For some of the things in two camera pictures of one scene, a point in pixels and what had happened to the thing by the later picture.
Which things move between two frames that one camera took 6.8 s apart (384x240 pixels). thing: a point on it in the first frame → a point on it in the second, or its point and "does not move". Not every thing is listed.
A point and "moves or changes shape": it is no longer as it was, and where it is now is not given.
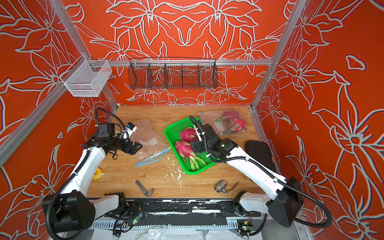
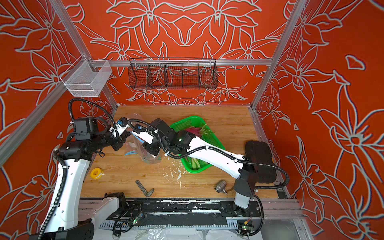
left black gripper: [134, 148] does not move
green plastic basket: [191, 140] does not move
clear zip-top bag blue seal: [154, 158] moves or changes shape
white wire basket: [87, 78] does not move
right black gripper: [202, 146] → [156, 147]
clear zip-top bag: [225, 121] → [135, 144]
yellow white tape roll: [98, 174] does not move
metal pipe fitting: [220, 186] does not move
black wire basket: [173, 73] does not move
